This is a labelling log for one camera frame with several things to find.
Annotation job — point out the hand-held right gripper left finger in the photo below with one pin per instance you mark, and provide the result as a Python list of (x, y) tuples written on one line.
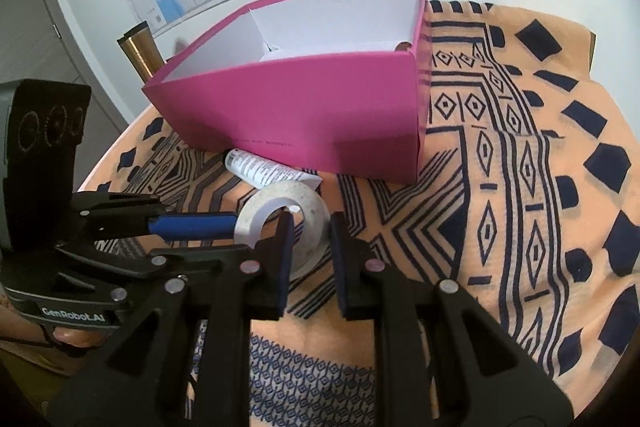
[(286, 252)]

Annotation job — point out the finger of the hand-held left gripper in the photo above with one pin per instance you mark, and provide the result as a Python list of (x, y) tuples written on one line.
[(140, 264), (195, 227)]

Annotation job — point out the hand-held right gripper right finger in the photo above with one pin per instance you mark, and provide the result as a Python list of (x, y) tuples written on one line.
[(340, 257)]

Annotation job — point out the white tape roll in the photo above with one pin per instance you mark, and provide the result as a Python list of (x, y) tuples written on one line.
[(307, 202)]

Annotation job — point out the pink cardboard box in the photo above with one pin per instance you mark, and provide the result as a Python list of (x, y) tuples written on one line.
[(310, 107)]

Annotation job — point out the person's left forearm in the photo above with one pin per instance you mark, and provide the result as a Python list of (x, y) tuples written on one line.
[(20, 322)]

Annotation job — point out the person's left hand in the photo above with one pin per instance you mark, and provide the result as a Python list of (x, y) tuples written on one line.
[(72, 336)]

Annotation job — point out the white printed tube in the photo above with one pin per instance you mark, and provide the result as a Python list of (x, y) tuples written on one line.
[(260, 169)]

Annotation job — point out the grey door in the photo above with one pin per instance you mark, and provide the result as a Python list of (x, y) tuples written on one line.
[(40, 32)]

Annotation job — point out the gold metal cylinder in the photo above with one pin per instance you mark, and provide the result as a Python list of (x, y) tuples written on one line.
[(142, 52)]

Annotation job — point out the orange patterned blanket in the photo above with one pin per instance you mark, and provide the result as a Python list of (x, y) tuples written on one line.
[(500, 207)]

